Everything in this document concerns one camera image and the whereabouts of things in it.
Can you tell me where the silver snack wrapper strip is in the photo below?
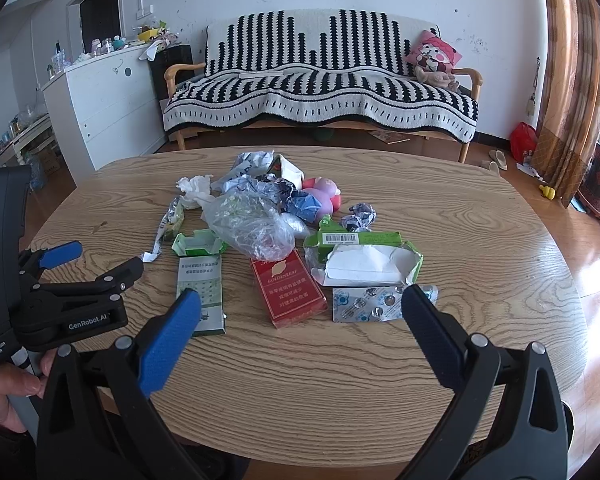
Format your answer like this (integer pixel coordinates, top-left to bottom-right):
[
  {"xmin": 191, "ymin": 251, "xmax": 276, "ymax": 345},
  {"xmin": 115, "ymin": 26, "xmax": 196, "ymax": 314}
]
[{"xmin": 140, "ymin": 197, "xmax": 185, "ymax": 263}]

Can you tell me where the small green box flap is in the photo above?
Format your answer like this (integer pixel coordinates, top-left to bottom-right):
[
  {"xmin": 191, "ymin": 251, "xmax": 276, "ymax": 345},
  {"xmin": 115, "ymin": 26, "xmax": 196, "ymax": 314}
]
[{"xmin": 171, "ymin": 229, "xmax": 228, "ymax": 257}]

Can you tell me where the white tissue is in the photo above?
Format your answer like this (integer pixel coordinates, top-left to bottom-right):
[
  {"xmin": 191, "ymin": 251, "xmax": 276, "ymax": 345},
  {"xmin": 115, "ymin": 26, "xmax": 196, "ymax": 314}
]
[{"xmin": 175, "ymin": 174, "xmax": 214, "ymax": 209}]

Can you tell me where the clear plastic bag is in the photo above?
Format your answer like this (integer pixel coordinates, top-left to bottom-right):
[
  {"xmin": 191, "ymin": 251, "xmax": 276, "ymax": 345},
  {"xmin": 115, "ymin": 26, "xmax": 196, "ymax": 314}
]
[{"xmin": 201, "ymin": 190, "xmax": 312, "ymax": 262}]

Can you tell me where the red cigarette pack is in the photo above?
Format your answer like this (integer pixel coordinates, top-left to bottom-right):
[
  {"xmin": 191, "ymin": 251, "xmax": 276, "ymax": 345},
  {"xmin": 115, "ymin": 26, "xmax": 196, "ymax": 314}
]
[{"xmin": 251, "ymin": 250, "xmax": 327, "ymax": 328}]

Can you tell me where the person's left hand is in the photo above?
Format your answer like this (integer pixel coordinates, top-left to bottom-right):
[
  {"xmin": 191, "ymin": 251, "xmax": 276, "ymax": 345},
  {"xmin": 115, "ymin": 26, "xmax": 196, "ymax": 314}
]
[{"xmin": 0, "ymin": 349, "xmax": 57, "ymax": 434}]

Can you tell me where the white cabinet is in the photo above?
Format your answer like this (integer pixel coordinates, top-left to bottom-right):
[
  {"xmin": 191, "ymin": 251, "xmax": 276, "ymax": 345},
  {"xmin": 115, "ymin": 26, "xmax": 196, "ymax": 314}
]
[{"xmin": 42, "ymin": 46, "xmax": 166, "ymax": 184}]

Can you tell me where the crumpled blue white bag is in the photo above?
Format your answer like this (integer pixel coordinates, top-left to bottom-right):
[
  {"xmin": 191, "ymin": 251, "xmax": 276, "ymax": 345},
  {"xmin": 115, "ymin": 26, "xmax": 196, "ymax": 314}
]
[{"xmin": 211, "ymin": 151, "xmax": 322, "ymax": 224}]

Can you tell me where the pink purple toy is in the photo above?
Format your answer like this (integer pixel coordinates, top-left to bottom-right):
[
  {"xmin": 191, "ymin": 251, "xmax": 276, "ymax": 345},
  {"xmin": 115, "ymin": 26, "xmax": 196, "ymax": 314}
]
[{"xmin": 302, "ymin": 177, "xmax": 341, "ymax": 223}]

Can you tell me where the yellow toy on floor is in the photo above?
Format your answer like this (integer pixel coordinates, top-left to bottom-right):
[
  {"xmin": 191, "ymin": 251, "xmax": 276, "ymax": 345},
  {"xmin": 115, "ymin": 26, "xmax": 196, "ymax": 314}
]
[{"xmin": 539, "ymin": 184, "xmax": 556, "ymax": 200}]

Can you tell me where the small crumpled foil wrapper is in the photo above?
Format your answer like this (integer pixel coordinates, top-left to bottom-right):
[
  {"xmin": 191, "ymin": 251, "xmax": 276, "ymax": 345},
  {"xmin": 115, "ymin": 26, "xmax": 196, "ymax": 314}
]
[{"xmin": 339, "ymin": 203, "xmax": 377, "ymax": 233}]

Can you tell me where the beige slipper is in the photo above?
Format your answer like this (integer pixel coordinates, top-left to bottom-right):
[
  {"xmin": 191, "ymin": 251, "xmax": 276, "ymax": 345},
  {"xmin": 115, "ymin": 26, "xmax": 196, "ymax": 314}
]
[
  {"xmin": 489, "ymin": 150, "xmax": 508, "ymax": 171},
  {"xmin": 481, "ymin": 160, "xmax": 501, "ymax": 176}
]

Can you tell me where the black white striped blanket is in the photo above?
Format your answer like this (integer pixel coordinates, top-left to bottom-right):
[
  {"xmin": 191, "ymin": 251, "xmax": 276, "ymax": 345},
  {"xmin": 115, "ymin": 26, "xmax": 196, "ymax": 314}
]
[{"xmin": 163, "ymin": 9, "xmax": 479, "ymax": 144}]

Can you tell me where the red bag on floor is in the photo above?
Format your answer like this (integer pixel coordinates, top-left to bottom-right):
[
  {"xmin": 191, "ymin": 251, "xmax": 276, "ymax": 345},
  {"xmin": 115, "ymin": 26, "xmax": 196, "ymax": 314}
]
[{"xmin": 509, "ymin": 122, "xmax": 538, "ymax": 164}]

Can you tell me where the orange brown curtain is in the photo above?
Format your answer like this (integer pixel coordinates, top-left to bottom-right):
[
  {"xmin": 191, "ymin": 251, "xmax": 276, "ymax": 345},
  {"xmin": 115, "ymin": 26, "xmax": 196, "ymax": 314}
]
[{"xmin": 532, "ymin": 0, "xmax": 600, "ymax": 206}]

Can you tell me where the brown plush toy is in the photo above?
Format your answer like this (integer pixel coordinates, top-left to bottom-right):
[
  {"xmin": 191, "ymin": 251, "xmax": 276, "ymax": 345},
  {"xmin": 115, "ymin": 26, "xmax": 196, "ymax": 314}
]
[{"xmin": 414, "ymin": 65, "xmax": 460, "ymax": 93}]

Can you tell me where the pink cartoon pillow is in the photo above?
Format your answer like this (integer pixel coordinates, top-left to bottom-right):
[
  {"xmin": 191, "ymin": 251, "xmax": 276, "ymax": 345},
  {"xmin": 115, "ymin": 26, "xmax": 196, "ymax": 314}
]
[{"xmin": 405, "ymin": 30, "xmax": 462, "ymax": 73}]

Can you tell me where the wooden sofa frame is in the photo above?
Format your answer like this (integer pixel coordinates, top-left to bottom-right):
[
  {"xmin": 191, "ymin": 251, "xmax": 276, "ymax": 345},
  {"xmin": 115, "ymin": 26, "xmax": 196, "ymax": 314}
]
[{"xmin": 163, "ymin": 64, "xmax": 483, "ymax": 162}]

